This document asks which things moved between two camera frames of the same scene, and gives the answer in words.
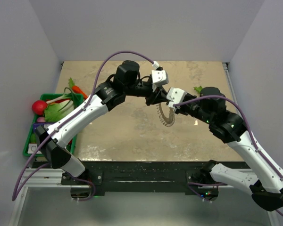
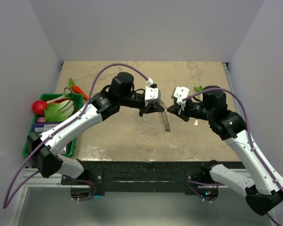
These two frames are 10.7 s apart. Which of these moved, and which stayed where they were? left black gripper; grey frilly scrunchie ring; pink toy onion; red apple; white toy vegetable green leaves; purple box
Moved: grey frilly scrunchie ring; left black gripper
Stayed: white toy vegetable green leaves; purple box; red apple; pink toy onion
